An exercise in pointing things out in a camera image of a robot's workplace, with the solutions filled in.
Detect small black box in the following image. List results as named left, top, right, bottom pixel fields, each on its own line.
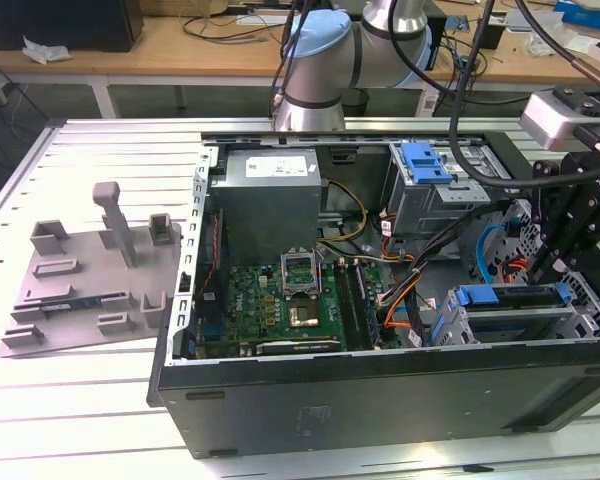
left=477, top=22, right=507, bottom=50

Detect grey metal disk bay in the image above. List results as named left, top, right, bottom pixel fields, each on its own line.
left=429, top=282, right=600, bottom=347

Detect blue wire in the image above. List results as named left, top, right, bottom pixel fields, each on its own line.
left=479, top=224, right=514, bottom=287

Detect orange wire bundle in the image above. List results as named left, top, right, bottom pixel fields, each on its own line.
left=382, top=284, right=417, bottom=330

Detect grey plastic parts rack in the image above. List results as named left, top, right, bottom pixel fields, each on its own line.
left=0, top=181, right=184, bottom=359

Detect crumpled white plastic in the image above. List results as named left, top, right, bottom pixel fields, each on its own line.
left=22, top=35, right=74, bottom=65

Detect yellow wire bundle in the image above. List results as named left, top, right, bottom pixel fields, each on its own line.
left=317, top=179, right=370, bottom=247

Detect black waste bin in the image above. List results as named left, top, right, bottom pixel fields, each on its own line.
left=342, top=89, right=369, bottom=119

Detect black open PC case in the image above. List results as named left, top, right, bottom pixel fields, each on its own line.
left=146, top=130, right=600, bottom=460

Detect black RAM slot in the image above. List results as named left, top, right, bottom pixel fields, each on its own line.
left=335, top=259, right=367, bottom=351

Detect metal socket cover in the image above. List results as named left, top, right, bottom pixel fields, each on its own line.
left=278, top=247, right=322, bottom=302

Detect orange flat wire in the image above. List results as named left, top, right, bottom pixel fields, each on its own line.
left=502, top=255, right=527, bottom=287

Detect grey optical drive cage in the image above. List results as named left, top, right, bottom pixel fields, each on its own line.
left=384, top=142, right=521, bottom=239

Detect blue plastic drive latch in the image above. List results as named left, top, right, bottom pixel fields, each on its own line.
left=401, top=143, right=454, bottom=185

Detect clear plastic bag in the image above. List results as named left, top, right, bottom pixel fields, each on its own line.
left=524, top=22, right=579, bottom=57

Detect grey power supply unit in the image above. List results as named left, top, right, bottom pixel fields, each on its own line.
left=209, top=148, right=324, bottom=261

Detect green RAM stick in slot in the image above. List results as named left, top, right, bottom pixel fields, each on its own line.
left=354, top=259, right=383, bottom=349

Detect CPU socket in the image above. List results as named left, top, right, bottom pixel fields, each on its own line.
left=287, top=299, right=325, bottom=332

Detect green motherboard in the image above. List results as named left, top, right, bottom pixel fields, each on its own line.
left=194, top=259, right=396, bottom=359

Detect black cable bundle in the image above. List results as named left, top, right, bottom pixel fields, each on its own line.
left=379, top=199, right=514, bottom=346

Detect black graphics card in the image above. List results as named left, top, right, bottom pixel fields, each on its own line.
left=254, top=337, right=342, bottom=356

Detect hard disk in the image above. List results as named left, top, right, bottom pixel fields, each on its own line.
left=429, top=281, right=575, bottom=347

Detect large black box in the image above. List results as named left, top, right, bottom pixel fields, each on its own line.
left=0, top=0, right=144, bottom=54

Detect black speaker box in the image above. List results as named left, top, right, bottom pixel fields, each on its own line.
left=426, top=17, right=449, bottom=71

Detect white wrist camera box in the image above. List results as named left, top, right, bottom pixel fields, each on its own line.
left=518, top=91, right=589, bottom=151

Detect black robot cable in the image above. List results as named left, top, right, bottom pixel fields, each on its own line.
left=447, top=0, right=539, bottom=192

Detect wooden workbench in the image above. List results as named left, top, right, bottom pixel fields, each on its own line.
left=0, top=0, right=600, bottom=96

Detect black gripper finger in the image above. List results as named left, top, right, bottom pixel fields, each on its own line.
left=531, top=159, right=570, bottom=261
left=529, top=189, right=600, bottom=286

